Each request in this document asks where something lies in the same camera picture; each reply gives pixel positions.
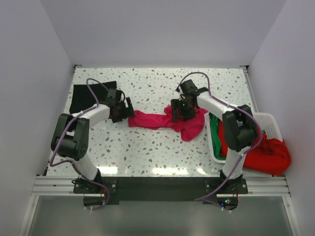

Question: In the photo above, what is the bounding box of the magenta t shirt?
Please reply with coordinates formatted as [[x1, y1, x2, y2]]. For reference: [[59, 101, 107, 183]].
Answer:
[[127, 105, 209, 142]]

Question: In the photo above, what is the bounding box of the aluminium frame rail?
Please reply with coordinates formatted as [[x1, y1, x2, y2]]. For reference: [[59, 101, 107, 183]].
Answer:
[[19, 176, 302, 236]]

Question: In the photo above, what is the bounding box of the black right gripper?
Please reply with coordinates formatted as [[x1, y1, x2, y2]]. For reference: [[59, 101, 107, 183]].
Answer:
[[171, 98, 195, 122]]

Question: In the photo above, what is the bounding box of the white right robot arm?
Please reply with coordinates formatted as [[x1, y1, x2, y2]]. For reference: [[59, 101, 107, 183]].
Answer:
[[171, 80, 261, 193]]

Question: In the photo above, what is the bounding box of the red t shirt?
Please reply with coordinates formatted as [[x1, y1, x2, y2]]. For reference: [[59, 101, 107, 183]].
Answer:
[[218, 120, 292, 177]]

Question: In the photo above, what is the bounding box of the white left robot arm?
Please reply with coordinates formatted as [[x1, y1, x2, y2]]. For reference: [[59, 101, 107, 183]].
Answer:
[[49, 88, 135, 193]]

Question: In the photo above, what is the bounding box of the folded black t shirt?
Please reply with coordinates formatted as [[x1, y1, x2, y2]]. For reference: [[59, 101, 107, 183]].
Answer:
[[69, 84, 108, 114]]

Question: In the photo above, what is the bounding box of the green t shirt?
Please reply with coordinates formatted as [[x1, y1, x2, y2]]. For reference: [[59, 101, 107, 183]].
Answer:
[[209, 113, 228, 160]]

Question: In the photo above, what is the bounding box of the white plastic laundry basket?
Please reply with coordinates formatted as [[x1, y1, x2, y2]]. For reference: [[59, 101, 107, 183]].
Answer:
[[205, 112, 283, 164]]

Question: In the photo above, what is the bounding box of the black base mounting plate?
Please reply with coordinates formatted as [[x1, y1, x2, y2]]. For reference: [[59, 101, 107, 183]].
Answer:
[[72, 177, 249, 210]]

